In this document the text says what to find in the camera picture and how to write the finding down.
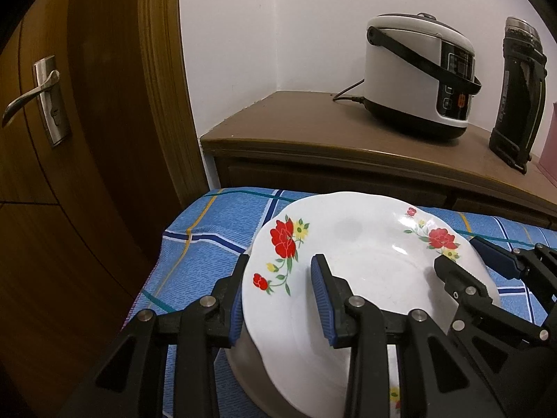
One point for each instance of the brown wooden door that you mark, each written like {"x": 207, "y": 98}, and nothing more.
{"x": 87, "y": 226}

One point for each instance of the black thermos flask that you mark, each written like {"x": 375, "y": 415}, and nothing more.
{"x": 518, "y": 96}

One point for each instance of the white bowl with pink flowers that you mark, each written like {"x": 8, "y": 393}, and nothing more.
{"x": 246, "y": 365}

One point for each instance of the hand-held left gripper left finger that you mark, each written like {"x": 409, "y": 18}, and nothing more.
{"x": 237, "y": 313}

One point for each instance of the white and black rice cooker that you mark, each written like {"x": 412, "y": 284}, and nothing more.
{"x": 400, "y": 78}

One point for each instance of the blue plaid tablecloth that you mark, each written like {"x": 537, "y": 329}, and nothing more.
{"x": 204, "y": 244}

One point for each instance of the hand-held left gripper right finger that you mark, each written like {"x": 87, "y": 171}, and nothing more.
{"x": 322, "y": 300}

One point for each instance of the wooden door frame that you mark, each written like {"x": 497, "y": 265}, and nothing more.
{"x": 167, "y": 96}

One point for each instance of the brown wooden cabinet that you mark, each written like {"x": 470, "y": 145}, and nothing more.
{"x": 326, "y": 130}

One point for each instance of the pink electric kettle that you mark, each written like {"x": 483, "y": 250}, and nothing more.
{"x": 550, "y": 165}

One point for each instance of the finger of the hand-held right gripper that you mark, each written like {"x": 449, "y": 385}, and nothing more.
{"x": 457, "y": 276}
{"x": 494, "y": 257}

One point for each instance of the white plate with red flowers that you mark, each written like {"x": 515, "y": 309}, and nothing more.
{"x": 370, "y": 235}

